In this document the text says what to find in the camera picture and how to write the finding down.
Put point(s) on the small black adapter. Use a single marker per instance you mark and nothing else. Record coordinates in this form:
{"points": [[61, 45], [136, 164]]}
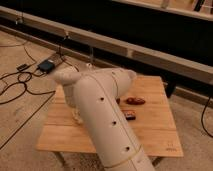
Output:
{"points": [[22, 67]]}

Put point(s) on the blue black power box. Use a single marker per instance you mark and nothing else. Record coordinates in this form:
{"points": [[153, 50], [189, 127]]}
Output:
{"points": [[46, 66]]}

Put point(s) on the wooden table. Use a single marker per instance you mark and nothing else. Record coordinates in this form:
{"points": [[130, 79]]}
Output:
{"points": [[154, 124]]}

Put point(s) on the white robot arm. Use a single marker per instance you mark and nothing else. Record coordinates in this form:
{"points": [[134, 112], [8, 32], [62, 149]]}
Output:
{"points": [[94, 94]]}

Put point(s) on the dark rectangular box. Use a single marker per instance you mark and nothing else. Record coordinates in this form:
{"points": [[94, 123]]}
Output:
{"points": [[129, 115]]}

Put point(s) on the red toy food item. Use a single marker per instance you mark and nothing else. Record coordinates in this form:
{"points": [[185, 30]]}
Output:
{"points": [[135, 101]]}

